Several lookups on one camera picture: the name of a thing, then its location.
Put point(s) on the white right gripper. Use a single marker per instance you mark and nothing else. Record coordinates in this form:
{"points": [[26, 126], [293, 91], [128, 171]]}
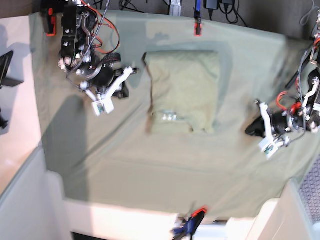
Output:
{"points": [[102, 82]]}

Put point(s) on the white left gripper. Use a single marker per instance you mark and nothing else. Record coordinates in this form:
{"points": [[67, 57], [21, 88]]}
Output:
{"points": [[262, 127]]}

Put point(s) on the light green T-shirt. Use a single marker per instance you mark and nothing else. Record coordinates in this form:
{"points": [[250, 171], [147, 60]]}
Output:
{"points": [[184, 90]]}

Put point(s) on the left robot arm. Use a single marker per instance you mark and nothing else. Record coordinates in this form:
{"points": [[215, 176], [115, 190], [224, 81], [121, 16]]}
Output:
{"points": [[298, 104]]}

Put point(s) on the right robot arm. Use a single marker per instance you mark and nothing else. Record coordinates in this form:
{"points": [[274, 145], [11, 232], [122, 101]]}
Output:
{"points": [[88, 67]]}

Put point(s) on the light green table cloth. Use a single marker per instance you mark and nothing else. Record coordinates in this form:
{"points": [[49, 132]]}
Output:
{"points": [[113, 159]]}

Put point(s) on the aluminium table leg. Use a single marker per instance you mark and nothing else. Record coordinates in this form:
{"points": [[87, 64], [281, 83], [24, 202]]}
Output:
{"points": [[175, 7]]}

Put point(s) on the red clamp at corner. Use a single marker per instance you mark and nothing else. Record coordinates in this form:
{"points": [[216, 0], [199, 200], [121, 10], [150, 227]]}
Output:
{"points": [[49, 20]]}

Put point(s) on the black tablet stand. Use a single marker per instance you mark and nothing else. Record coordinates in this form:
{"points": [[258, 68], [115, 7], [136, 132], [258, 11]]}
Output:
{"points": [[11, 71]]}

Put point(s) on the blue and orange clamp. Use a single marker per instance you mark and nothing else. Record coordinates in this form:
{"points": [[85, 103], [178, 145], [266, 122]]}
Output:
{"points": [[189, 225]]}

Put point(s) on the black power adapters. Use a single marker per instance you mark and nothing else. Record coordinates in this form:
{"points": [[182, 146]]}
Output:
{"points": [[225, 6]]}

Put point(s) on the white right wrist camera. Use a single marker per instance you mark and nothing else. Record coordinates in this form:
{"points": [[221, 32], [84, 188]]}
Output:
{"points": [[103, 106]]}

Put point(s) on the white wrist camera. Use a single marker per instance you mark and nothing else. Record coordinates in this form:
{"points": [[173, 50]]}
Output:
{"points": [[103, 106], [268, 147]]}

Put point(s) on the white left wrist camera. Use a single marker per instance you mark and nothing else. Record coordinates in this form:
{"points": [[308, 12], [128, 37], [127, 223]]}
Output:
{"points": [[268, 147]]}

